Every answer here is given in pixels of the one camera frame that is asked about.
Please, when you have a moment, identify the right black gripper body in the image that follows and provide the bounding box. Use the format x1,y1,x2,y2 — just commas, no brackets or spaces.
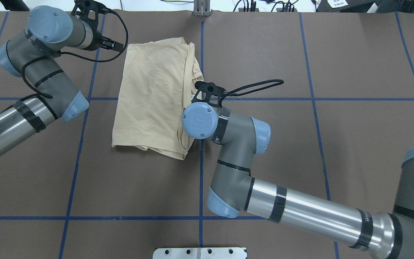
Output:
191,81,226,108

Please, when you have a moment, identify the beige long-sleeve printed shirt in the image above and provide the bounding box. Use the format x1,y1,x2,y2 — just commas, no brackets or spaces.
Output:
111,37,203,160

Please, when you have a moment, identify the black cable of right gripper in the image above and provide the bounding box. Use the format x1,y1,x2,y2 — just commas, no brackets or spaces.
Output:
223,79,285,97

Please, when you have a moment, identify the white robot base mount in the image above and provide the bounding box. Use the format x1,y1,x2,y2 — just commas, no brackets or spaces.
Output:
152,247,248,259

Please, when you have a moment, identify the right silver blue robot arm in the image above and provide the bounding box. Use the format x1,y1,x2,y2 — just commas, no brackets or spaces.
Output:
182,80,414,259

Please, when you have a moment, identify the aluminium frame post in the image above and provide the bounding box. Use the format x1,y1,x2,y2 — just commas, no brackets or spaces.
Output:
193,0,211,17

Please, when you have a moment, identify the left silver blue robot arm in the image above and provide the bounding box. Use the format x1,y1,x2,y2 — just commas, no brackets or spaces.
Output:
0,0,127,156

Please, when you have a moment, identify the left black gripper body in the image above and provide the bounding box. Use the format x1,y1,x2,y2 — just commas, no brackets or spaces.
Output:
71,0,125,51

